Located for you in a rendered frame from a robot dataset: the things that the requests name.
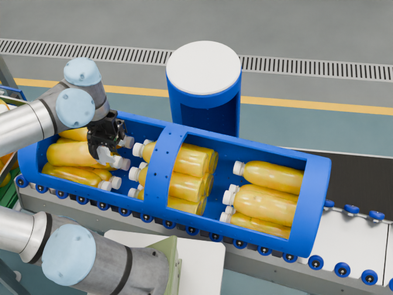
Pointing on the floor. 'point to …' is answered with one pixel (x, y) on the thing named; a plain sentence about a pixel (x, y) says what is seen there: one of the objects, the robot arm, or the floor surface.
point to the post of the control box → (10, 283)
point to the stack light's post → (6, 78)
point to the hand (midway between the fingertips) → (104, 154)
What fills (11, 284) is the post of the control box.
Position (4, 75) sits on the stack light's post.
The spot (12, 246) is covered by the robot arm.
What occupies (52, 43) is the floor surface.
